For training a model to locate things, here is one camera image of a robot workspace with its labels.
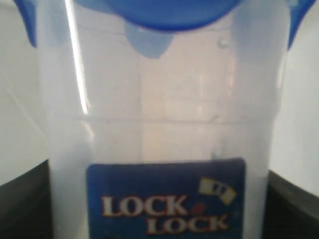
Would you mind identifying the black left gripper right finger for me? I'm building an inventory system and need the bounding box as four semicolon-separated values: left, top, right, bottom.
264;171;319;239

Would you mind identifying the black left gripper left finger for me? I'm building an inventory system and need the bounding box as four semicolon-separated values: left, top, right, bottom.
0;160;53;239

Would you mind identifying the clear plastic container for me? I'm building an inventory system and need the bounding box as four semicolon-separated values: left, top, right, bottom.
34;0;295;239

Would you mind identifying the blue container lid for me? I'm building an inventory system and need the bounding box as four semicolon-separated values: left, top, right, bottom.
15;0;314;61

